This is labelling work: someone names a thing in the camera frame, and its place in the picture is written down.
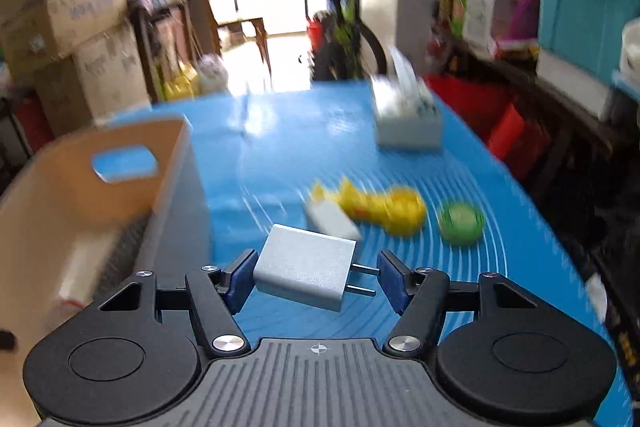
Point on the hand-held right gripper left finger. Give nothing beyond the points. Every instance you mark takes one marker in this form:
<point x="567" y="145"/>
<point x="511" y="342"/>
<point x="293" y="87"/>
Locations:
<point x="241" y="281"/>

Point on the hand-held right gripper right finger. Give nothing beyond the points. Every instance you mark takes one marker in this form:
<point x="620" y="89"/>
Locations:
<point x="392" y="281"/>

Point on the grey charger adapter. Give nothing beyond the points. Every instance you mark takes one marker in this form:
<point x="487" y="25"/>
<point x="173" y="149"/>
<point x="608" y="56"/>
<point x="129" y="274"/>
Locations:
<point x="305" y="264"/>

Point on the beige plastic basket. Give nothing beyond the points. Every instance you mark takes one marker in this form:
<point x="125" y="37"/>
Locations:
<point x="50" y="217"/>

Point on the yellow tape measure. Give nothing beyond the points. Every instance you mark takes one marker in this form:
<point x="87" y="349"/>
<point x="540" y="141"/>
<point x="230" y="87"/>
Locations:
<point x="400" y="207"/>

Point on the white charger adapter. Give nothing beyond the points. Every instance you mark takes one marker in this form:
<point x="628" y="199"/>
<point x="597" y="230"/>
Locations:
<point x="330" y="218"/>

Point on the blue silicone mat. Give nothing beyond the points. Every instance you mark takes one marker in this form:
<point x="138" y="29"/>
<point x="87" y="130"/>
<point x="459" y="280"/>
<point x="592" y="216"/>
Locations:
<point x="300" y="147"/>

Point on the white tissue box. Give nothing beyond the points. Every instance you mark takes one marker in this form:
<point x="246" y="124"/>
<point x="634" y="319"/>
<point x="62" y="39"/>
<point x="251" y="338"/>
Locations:
<point x="407" y="127"/>

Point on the red bag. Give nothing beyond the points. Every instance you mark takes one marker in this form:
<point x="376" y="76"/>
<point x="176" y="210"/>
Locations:
<point x="510" y="127"/>

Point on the dark wooden bench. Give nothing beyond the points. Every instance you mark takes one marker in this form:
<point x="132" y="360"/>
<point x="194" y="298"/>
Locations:
<point x="565" y="132"/>

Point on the green black bicycle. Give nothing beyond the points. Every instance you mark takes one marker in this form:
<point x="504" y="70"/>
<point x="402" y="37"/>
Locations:
<point x="345" y="37"/>

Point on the large printed cardboard box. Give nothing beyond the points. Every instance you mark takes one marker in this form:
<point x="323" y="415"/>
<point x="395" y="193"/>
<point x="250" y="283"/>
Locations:
<point x="100" y="72"/>

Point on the wooden chair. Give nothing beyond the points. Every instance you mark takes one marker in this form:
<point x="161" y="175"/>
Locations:
<point x="247" y="27"/>

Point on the white foam box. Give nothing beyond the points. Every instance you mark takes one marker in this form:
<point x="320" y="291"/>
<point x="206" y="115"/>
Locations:
<point x="570" y="82"/>

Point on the green white carton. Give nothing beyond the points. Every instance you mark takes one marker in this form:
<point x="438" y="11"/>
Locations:
<point x="479" y="19"/>

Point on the open cardboard box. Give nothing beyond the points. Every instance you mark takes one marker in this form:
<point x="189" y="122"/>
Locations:
<point x="65" y="22"/>

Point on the teal storage bin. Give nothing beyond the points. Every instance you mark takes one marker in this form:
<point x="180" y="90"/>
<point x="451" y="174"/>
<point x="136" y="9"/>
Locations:
<point x="580" y="17"/>

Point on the crumpled white plastic bag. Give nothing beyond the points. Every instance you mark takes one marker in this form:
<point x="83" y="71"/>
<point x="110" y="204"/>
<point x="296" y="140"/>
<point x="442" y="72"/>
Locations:
<point x="631" y="47"/>

